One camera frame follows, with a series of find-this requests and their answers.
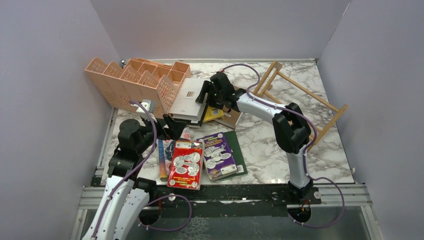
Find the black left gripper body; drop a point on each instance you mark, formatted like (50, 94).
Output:
(161, 133)

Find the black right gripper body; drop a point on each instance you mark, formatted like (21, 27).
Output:
(215, 99)

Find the yellow Little Prince book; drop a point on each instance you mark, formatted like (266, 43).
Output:
(212, 114)

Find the white Afternoon Tea book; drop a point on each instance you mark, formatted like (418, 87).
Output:
(185, 106)

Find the brown Decorate Furniture book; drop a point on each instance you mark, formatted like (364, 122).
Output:
(230, 119)

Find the Little Women book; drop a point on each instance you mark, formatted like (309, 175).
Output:
(186, 134)

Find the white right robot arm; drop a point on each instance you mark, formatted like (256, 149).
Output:
(291, 128)

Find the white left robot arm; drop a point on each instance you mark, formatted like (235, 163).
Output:
(125, 193)

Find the black hardcover book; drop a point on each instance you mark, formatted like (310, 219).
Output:
(191, 121)

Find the red comic paperback book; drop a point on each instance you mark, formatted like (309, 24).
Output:
(186, 165)

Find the blue Jane Eyre book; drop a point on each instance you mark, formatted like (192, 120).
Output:
(165, 156)

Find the peach plastic file organizer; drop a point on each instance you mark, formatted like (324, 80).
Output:
(138, 80)

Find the purple comic paperback book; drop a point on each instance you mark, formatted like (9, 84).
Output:
(219, 161)

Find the wooden book rack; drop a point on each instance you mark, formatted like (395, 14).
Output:
(301, 83)

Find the dark green thin book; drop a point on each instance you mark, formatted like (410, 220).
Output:
(235, 148)

